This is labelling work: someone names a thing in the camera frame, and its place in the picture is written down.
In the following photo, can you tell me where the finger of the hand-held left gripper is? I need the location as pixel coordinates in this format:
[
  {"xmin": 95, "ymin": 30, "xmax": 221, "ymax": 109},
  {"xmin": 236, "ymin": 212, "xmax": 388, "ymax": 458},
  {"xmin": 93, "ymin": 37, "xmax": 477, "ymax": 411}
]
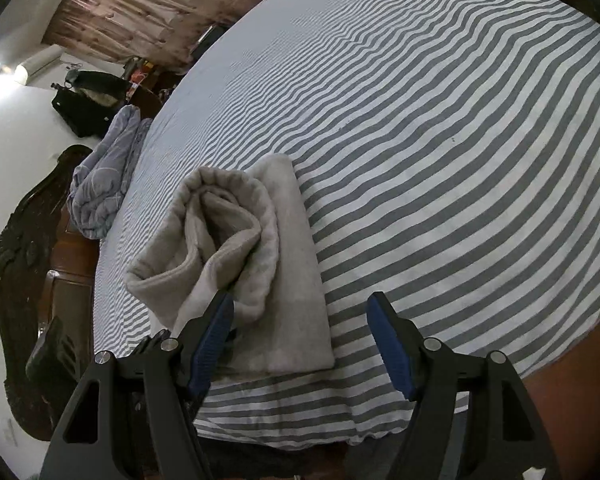
[{"xmin": 130, "ymin": 329, "xmax": 172, "ymax": 357}]

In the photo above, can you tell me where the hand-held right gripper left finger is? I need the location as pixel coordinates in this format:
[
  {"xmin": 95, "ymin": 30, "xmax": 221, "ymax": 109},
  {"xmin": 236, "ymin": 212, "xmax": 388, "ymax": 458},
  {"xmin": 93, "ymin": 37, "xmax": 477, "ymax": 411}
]
[{"xmin": 39, "ymin": 291, "xmax": 236, "ymax": 480}]

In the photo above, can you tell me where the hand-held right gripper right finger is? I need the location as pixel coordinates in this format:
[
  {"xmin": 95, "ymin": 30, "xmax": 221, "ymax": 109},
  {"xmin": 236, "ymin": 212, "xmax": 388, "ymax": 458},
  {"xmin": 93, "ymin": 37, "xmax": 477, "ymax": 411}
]
[{"xmin": 366, "ymin": 291, "xmax": 563, "ymax": 480}]

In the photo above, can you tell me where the beige towel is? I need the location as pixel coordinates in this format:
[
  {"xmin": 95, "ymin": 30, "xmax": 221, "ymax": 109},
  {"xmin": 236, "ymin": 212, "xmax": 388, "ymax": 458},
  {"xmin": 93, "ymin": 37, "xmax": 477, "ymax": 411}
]
[{"xmin": 126, "ymin": 154, "xmax": 337, "ymax": 375}]

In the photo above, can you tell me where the black device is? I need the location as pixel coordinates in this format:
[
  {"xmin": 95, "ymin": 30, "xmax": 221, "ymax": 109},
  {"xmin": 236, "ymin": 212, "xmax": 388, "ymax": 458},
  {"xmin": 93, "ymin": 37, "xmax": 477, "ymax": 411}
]
[{"xmin": 25, "ymin": 315, "xmax": 77, "ymax": 387}]

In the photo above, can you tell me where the brown wooden nightstand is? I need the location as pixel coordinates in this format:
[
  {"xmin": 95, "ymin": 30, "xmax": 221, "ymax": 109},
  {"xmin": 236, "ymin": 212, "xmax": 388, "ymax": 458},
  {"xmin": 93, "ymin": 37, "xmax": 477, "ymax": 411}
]
[{"xmin": 45, "ymin": 200, "xmax": 102, "ymax": 361}]

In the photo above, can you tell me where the dark carved wooden headboard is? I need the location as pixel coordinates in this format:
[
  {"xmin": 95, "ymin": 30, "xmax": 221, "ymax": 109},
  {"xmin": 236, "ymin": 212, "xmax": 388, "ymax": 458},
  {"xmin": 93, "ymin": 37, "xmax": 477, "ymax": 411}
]
[{"xmin": 0, "ymin": 145, "xmax": 101, "ymax": 442}]

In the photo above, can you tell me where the grey patterned folded quilt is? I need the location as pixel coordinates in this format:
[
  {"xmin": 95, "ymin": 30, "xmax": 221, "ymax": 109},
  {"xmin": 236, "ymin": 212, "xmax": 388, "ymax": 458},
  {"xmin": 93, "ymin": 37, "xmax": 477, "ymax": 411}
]
[{"xmin": 66, "ymin": 105, "xmax": 154, "ymax": 240}]

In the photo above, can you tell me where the grey white striped bed sheet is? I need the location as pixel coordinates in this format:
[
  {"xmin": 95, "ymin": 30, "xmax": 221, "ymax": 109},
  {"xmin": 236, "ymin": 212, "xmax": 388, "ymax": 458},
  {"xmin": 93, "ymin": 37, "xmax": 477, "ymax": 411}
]
[{"xmin": 92, "ymin": 0, "xmax": 600, "ymax": 448}]

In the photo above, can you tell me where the black bag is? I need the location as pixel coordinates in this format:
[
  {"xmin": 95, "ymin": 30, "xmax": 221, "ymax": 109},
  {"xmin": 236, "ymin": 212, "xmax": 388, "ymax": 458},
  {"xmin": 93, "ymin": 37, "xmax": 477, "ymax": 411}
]
[{"xmin": 50, "ymin": 70, "xmax": 132, "ymax": 139}]

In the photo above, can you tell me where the white air conditioner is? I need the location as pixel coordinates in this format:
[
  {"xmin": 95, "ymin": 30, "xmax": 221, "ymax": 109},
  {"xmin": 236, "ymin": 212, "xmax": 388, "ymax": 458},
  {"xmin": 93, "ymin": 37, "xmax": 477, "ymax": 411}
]
[{"xmin": 14, "ymin": 44, "xmax": 64, "ymax": 86}]

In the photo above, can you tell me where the brown patterned curtain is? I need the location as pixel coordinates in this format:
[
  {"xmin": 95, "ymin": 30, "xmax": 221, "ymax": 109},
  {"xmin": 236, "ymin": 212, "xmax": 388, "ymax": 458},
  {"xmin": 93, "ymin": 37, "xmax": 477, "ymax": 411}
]
[{"xmin": 40, "ymin": 0, "xmax": 287, "ymax": 67}]

